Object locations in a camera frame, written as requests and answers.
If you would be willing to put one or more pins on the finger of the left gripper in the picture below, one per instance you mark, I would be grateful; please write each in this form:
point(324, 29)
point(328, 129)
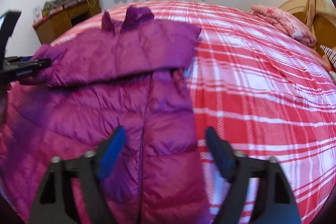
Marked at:
point(8, 22)
point(15, 71)

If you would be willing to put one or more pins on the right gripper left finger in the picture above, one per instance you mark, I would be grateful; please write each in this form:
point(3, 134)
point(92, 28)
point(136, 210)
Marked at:
point(55, 200)

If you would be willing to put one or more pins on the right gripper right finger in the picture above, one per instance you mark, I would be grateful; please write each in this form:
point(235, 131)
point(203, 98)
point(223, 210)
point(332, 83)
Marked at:
point(275, 201)

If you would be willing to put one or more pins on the purple puffer jacket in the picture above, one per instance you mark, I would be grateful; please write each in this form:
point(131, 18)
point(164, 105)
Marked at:
point(128, 74)

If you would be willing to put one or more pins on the white card on desk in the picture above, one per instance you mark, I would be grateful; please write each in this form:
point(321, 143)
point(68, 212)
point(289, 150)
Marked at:
point(37, 13)

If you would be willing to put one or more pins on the brown wooden desk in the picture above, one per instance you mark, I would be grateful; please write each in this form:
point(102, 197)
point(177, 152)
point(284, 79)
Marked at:
point(52, 26)

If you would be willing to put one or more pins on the red white plaid bedspread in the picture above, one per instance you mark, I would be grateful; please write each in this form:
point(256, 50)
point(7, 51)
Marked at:
point(263, 91)

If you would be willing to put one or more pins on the striped pillow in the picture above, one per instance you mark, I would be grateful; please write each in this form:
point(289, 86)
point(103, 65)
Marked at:
point(329, 55)

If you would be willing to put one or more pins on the pink floral folded quilt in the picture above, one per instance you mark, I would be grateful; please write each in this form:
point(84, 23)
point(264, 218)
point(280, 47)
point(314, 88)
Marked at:
point(287, 23)

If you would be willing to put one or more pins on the beige side curtain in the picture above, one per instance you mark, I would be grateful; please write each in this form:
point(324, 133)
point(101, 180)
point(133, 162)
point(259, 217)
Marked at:
point(314, 8)

